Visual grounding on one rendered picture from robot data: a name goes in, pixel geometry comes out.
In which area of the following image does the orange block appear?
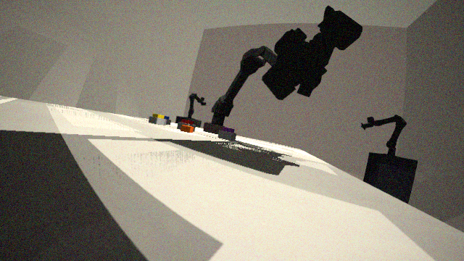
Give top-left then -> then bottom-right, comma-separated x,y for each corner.
181,125 -> 194,133

